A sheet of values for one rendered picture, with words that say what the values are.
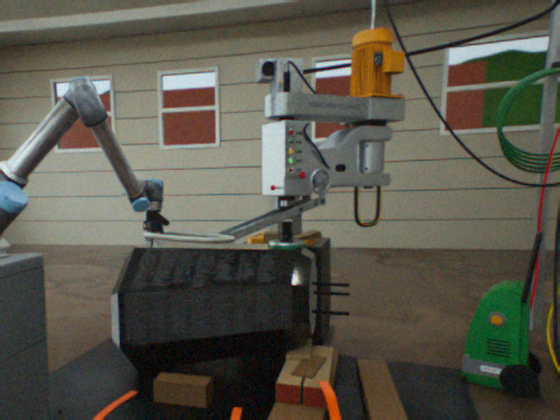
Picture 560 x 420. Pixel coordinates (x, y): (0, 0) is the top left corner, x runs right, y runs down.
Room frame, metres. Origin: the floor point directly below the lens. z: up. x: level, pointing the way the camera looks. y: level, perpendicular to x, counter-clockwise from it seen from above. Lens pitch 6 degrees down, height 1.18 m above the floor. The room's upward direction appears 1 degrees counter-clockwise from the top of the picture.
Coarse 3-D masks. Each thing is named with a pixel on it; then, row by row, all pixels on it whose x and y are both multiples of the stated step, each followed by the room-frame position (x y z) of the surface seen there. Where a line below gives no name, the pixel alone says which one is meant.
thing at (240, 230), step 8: (296, 200) 2.96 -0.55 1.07; (304, 200) 2.98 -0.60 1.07; (312, 200) 2.87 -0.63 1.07; (320, 200) 2.86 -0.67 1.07; (296, 208) 2.81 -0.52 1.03; (304, 208) 2.84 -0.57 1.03; (312, 208) 2.87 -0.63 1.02; (264, 216) 2.84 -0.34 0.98; (272, 216) 2.73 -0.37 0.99; (280, 216) 2.76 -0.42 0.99; (288, 216) 2.78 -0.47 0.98; (240, 224) 2.76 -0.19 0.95; (248, 224) 2.78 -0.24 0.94; (256, 224) 2.68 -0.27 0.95; (264, 224) 2.70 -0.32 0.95; (272, 224) 2.73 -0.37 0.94; (224, 232) 2.70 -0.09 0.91; (232, 232) 2.60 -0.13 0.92; (240, 232) 2.62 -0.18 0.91; (248, 232) 2.65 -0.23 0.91
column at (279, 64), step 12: (276, 60) 3.54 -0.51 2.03; (288, 60) 3.53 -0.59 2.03; (300, 60) 3.55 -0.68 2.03; (276, 72) 3.54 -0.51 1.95; (300, 72) 3.55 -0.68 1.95; (276, 84) 3.54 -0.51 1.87; (300, 84) 3.55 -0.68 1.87; (276, 120) 3.54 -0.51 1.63; (276, 204) 3.54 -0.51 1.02; (300, 216) 3.55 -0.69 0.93; (276, 228) 3.54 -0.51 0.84; (300, 228) 3.55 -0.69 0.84
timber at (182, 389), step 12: (156, 384) 2.50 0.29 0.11; (168, 384) 2.48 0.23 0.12; (180, 384) 2.46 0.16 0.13; (192, 384) 2.44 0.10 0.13; (204, 384) 2.44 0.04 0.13; (156, 396) 2.51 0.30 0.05; (168, 396) 2.48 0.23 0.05; (180, 396) 2.46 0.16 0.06; (192, 396) 2.44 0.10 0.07; (204, 396) 2.42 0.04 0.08
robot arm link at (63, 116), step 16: (80, 80) 2.24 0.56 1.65; (64, 96) 2.25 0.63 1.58; (64, 112) 2.24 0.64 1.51; (48, 128) 2.26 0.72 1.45; (64, 128) 2.28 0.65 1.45; (32, 144) 2.28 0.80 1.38; (48, 144) 2.29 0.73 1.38; (16, 160) 2.30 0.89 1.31; (32, 160) 2.30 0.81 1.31; (0, 176) 2.29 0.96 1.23; (16, 176) 2.31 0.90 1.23
